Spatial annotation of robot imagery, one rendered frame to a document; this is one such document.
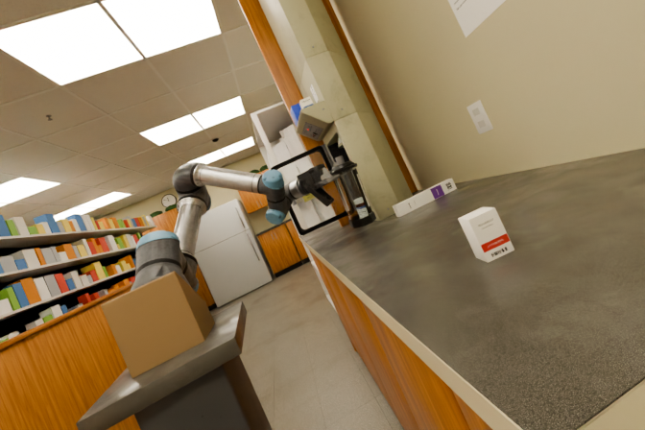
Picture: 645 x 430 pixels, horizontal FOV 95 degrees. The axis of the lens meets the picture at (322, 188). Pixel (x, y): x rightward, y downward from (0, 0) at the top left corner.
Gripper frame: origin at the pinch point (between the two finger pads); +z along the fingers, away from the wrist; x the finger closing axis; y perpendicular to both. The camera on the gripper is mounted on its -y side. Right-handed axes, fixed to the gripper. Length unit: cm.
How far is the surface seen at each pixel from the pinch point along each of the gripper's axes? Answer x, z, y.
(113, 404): -81, -25, -21
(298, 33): 22, -3, 63
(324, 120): 15.3, -6.2, 23.8
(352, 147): 18.8, -1.2, 8.5
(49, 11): -12, -115, 143
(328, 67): 24, 1, 44
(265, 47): 43, -36, 80
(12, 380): -74, -187, -27
